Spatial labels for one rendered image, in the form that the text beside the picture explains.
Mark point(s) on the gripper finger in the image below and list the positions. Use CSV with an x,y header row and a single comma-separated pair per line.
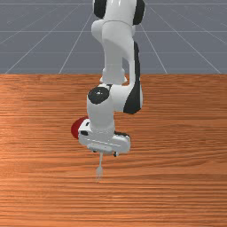
x,y
115,154
95,151

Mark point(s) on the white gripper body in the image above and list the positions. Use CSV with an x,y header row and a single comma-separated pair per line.
x,y
109,142

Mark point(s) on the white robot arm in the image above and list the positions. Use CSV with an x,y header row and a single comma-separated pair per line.
x,y
116,44

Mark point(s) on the red plate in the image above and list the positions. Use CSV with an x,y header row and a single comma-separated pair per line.
x,y
77,127

